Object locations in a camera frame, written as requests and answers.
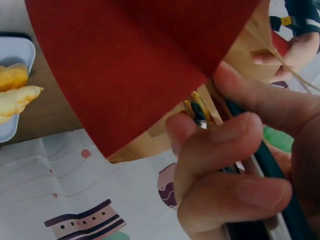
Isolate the person's right hand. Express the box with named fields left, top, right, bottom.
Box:
left=166, top=61, right=320, bottom=240

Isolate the person's left hand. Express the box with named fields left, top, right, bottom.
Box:
left=252, top=31, right=320, bottom=83

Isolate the dark teal tube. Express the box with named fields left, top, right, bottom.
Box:
left=224, top=98, right=315, bottom=240

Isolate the red paper sheet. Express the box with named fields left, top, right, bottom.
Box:
left=24, top=0, right=263, bottom=159

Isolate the small yellow and black object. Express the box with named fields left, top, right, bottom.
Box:
left=183, top=90, right=214, bottom=130

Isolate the white plastic tray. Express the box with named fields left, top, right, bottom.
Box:
left=0, top=34, right=37, bottom=144

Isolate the yellow crinkled piece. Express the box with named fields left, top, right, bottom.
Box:
left=0, top=62, right=30, bottom=92
left=0, top=84, right=45, bottom=125

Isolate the beige twine string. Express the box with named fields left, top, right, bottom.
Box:
left=246, top=23, right=320, bottom=94

